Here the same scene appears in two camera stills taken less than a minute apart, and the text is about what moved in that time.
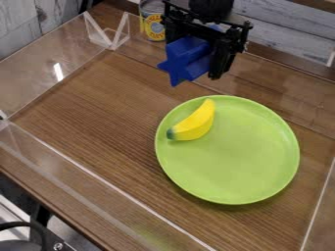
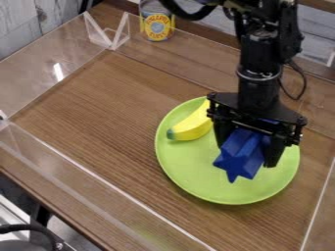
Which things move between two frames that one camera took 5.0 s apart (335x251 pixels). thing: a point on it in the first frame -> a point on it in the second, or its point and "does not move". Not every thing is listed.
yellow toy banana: (198, 125) does not move
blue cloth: (187, 60) -> (243, 151)
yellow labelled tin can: (154, 11) does not move
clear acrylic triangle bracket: (107, 37) does not move
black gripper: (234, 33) -> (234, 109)
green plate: (240, 162) does not move
